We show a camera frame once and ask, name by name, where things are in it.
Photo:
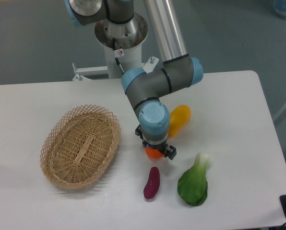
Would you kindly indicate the white metal base frame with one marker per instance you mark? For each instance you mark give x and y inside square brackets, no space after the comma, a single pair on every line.
[99,73]

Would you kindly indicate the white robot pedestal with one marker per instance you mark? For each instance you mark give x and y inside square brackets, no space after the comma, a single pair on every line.
[122,44]

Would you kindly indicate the orange fruit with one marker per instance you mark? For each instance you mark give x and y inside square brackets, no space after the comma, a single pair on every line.
[153,153]

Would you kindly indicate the purple sweet potato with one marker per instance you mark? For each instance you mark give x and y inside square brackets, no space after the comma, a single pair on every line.
[153,183]

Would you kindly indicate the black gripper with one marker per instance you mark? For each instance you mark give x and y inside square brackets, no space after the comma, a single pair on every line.
[169,151]

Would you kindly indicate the green bok choy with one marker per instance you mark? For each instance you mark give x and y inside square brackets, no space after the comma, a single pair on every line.
[192,186]

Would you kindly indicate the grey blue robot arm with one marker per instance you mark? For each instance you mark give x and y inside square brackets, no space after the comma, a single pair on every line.
[143,89]

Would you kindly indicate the woven wicker basket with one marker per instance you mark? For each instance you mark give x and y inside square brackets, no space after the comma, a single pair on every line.
[80,147]

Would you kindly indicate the yellow mango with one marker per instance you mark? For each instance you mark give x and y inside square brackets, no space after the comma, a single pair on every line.
[179,117]

